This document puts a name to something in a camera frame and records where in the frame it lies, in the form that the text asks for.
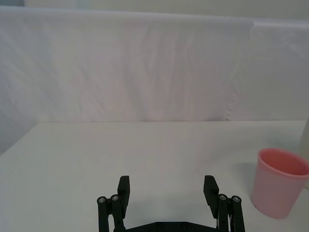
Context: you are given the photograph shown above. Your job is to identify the pink plastic cup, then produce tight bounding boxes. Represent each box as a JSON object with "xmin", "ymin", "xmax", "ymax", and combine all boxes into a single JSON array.
[{"xmin": 250, "ymin": 147, "xmax": 309, "ymax": 219}]

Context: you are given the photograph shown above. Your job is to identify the white curtain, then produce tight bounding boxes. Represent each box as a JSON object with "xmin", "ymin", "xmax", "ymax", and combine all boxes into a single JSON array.
[{"xmin": 0, "ymin": 6, "xmax": 309, "ymax": 155}]

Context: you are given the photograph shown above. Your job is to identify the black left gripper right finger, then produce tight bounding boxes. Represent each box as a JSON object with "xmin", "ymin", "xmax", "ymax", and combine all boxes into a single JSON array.
[{"xmin": 203, "ymin": 175, "xmax": 246, "ymax": 232}]

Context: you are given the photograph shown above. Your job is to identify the white table cloth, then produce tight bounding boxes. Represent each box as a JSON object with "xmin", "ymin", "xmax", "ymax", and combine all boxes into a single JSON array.
[{"xmin": 0, "ymin": 119, "xmax": 309, "ymax": 232}]

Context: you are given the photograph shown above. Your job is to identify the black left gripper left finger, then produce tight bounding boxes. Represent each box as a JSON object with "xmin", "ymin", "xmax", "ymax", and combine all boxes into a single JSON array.
[{"xmin": 97, "ymin": 175, "xmax": 131, "ymax": 232}]

